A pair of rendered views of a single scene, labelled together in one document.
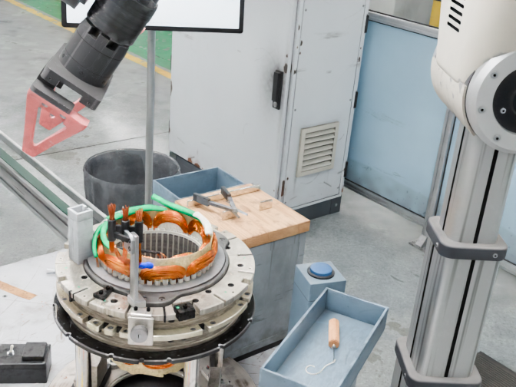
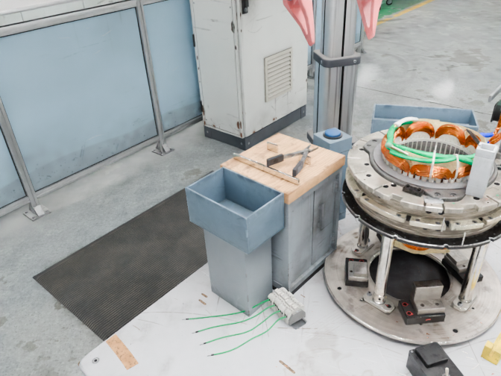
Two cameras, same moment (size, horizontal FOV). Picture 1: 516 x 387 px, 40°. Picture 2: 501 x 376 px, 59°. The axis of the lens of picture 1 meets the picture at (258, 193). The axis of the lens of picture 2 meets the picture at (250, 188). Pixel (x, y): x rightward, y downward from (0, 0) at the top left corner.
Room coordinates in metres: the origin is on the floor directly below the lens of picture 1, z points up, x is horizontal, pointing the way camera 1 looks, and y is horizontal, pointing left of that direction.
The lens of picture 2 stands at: (1.45, 0.86, 1.54)
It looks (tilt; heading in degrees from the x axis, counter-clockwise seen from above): 32 degrees down; 263
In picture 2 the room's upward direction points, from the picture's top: 3 degrees counter-clockwise
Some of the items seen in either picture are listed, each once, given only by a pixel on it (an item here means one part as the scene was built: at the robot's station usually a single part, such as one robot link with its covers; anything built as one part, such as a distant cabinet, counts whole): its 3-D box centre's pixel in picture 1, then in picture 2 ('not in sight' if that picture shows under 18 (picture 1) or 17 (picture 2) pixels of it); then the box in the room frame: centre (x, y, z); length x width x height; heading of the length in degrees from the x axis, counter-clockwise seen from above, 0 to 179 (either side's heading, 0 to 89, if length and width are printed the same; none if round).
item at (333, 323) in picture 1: (333, 332); not in sight; (0.93, -0.14, 1.03); 0.06 x 0.02 x 0.02; 177
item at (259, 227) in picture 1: (241, 215); (282, 164); (1.28, 0.03, 1.05); 0.20 x 0.19 x 0.02; 39
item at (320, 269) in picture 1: (321, 269); (332, 132); (1.12, -0.13, 1.04); 0.04 x 0.04 x 0.01
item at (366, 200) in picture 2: not in sight; (382, 207); (1.13, 0.23, 1.05); 0.09 x 0.04 x 0.01; 134
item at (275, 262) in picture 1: (236, 276); (283, 217); (1.28, 0.03, 0.91); 0.19 x 0.19 x 0.26; 39
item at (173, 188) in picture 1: (196, 240); (238, 245); (1.39, 0.13, 0.92); 0.17 x 0.11 x 0.28; 129
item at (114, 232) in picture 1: (125, 230); not in sight; (0.88, 0.18, 1.21); 0.04 x 0.04 x 0.03; 44
